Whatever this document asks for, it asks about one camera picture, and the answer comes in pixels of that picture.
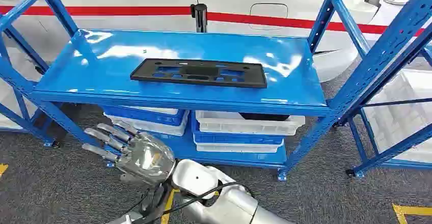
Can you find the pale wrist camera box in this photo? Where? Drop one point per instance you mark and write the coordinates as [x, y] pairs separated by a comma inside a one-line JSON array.
[[194, 177]]

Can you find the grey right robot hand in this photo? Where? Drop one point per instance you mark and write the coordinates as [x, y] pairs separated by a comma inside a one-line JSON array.
[[148, 158]]

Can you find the blue metal shelf rack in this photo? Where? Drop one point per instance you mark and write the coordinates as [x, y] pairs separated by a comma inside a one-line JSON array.
[[101, 74], [395, 152], [30, 128]]

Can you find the yellow floor tape square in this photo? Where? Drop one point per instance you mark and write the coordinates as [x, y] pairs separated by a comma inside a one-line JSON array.
[[402, 212], [167, 209], [2, 169]]

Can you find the black topped barrier post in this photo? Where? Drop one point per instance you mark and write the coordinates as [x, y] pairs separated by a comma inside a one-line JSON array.
[[199, 16]]

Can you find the black plastic plate with cutouts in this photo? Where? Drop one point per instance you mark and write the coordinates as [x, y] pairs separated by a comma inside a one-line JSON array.
[[141, 72]]

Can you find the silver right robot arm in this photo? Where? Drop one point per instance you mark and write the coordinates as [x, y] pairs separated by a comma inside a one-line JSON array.
[[236, 207]]

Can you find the red barrier belt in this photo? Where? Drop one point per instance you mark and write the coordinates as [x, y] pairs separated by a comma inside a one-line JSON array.
[[287, 22], [101, 10]]

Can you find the blue plastic bin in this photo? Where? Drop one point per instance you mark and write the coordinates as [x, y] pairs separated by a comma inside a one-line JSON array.
[[236, 138], [141, 116]]

